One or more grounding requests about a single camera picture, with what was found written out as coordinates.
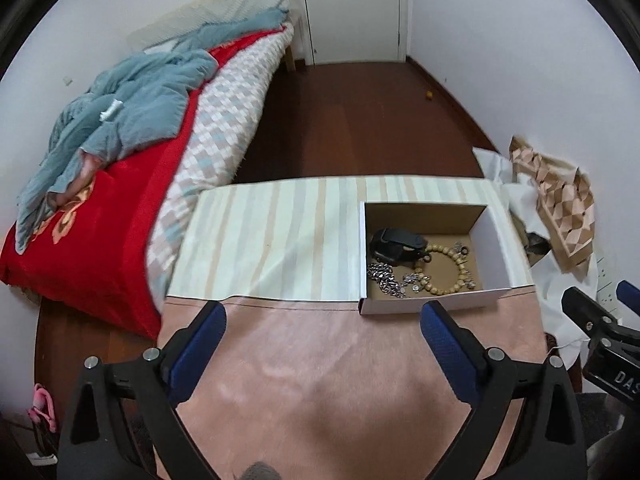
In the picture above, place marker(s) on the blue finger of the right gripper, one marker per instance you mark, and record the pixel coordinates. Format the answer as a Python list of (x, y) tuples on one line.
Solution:
[(629, 296), (587, 314)]

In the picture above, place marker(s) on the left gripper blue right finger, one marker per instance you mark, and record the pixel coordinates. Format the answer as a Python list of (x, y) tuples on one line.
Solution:
[(457, 351)]

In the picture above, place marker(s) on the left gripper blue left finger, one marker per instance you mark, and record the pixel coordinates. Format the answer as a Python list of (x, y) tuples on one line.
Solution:
[(191, 348)]

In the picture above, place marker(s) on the black smart band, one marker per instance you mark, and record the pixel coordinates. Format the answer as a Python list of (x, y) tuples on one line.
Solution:
[(396, 246)]

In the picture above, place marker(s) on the white power strip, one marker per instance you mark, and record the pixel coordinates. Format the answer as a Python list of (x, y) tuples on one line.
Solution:
[(606, 285)]

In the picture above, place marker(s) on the white fabric bag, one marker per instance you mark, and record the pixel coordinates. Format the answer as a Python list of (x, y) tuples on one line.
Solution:
[(519, 196)]

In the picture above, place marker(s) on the beige geometric pattern bag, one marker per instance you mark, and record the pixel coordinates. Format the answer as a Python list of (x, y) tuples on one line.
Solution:
[(565, 203)]

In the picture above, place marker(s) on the white cardboard box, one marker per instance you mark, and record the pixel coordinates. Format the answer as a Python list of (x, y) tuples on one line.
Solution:
[(473, 258)]

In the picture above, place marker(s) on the dark fuzzy blanket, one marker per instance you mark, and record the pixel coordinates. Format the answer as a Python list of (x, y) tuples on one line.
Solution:
[(260, 471)]

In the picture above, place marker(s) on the striped fabric table cover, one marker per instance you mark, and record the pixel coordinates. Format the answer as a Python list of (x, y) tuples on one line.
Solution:
[(300, 239)]

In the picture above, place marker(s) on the red floral quilt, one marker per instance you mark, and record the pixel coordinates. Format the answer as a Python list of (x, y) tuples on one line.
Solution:
[(90, 256)]

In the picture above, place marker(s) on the pink slipper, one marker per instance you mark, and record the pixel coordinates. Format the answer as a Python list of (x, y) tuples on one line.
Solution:
[(42, 410)]

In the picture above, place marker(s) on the white sneaker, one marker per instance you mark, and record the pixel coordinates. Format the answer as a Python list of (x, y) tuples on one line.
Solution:
[(42, 461)]

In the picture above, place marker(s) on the checkered mattress sheet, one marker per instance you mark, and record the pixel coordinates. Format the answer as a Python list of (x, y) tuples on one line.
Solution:
[(226, 119)]

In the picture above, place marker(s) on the teal blue blanket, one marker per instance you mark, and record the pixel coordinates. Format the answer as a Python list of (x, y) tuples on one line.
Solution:
[(136, 103)]

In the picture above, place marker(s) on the white door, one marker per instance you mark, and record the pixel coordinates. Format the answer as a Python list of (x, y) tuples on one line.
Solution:
[(355, 31)]

